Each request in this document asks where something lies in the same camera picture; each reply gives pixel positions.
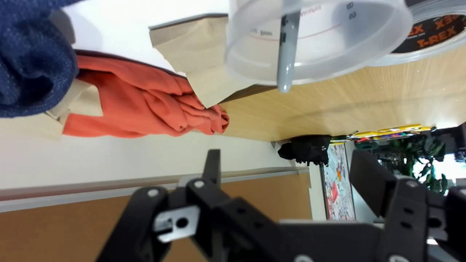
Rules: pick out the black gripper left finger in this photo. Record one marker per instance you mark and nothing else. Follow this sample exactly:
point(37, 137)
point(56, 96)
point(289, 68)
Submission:
point(195, 218)

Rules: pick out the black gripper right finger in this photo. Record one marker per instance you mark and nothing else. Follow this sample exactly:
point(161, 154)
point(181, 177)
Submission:
point(394, 203)

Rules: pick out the yellow marker box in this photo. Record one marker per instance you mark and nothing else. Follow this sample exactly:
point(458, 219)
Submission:
point(388, 131)

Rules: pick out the clear plastic measuring cup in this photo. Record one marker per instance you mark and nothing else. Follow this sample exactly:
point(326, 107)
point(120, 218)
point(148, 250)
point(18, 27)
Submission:
point(350, 43)

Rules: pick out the colourful poster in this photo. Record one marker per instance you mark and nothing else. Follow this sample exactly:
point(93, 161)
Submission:
point(337, 179)

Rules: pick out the black bag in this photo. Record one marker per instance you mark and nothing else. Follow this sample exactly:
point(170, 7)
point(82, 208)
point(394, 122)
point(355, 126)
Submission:
point(307, 147)

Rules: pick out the cork pin board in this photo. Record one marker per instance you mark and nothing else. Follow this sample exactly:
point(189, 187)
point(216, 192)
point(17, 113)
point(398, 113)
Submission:
point(74, 227)

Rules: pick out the orange red cloth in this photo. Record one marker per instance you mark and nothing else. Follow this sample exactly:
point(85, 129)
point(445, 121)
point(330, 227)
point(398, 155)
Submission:
point(146, 103)

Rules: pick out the dark blue cloth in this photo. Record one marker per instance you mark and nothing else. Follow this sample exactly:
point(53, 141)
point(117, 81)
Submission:
point(31, 58)

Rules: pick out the grey duct tape roll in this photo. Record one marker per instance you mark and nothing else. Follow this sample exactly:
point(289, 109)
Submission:
point(432, 33)

